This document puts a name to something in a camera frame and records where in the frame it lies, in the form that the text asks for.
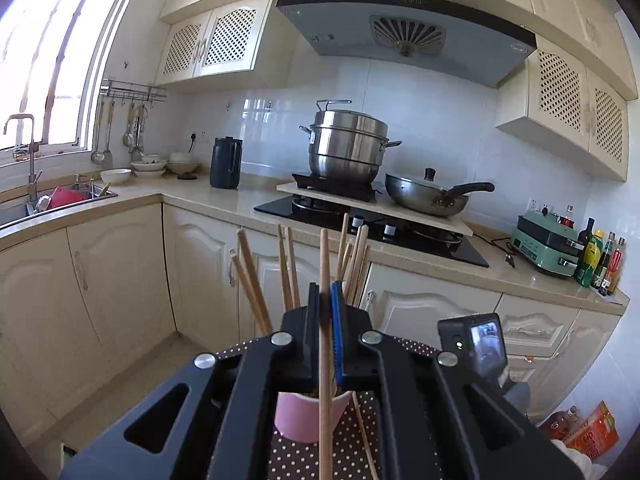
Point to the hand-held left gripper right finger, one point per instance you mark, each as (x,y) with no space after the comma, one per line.
(337,340)

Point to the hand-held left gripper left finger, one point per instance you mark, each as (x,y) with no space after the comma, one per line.
(312,320)

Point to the cluster of wooden chopsticks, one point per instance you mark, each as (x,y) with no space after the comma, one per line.
(286,270)

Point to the pale wooden chopstick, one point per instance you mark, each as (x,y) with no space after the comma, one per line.
(325,260)

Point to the pink cup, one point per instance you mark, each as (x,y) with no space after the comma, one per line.
(300,417)

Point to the black glass gas stove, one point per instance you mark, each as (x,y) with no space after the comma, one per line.
(272,208)

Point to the green countertop appliance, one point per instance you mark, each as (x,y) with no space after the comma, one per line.
(540,240)

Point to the pale stove board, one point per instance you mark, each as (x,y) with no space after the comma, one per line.
(370,207)

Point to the brown polka dot tablecloth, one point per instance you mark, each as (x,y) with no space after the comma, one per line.
(300,462)

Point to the black portable burner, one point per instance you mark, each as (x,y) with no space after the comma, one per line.
(350,191)

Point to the amber cooking oil bottle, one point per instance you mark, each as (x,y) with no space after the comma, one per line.
(560,422)

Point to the beige stone countertop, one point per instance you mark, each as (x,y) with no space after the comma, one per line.
(225,200)

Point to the green plastic bottle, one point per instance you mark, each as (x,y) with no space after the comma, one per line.
(589,260)

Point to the dark sauce bottle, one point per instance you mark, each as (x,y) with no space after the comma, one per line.
(604,265)

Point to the dark glass oil bottle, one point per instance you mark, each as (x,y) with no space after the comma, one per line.
(589,232)

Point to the steel steamer pot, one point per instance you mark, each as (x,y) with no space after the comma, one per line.
(345,155)

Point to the red label sauce bottle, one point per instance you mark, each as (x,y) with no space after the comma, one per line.
(616,267)

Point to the orange printed bag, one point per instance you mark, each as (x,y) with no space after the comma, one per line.
(595,435)

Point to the white plastic bag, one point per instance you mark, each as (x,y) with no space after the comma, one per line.
(580,460)

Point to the dark electric kettle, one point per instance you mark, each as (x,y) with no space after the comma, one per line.
(225,165)

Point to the pair of white bowls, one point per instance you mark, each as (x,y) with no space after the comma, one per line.
(184,166)

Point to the cream lower kitchen cabinets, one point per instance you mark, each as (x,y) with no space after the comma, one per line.
(115,270)

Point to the stack of white dishes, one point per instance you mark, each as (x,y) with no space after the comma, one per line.
(149,169)

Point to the white bowl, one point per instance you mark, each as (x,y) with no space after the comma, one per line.
(116,176)

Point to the small steel skimmer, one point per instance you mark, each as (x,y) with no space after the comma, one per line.
(137,149)

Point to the small steel strainer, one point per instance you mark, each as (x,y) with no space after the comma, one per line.
(129,137)

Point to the steel ladle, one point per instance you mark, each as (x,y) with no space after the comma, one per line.
(96,156)

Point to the red plastic basin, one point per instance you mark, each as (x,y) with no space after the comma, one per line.
(67,197)

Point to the grey range hood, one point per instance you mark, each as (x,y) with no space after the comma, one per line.
(350,30)

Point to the steel kitchen sink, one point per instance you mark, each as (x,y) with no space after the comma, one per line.
(15,220)

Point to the steel sink faucet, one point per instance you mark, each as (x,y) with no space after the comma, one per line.
(31,160)

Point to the kitchen window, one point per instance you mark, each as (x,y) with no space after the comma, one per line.
(50,60)

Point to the white wall outlet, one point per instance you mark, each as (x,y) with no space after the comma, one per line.
(542,206)

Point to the steel wall rail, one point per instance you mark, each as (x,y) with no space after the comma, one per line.
(135,91)

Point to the cream upper wall cabinets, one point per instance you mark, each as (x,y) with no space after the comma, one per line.
(235,35)

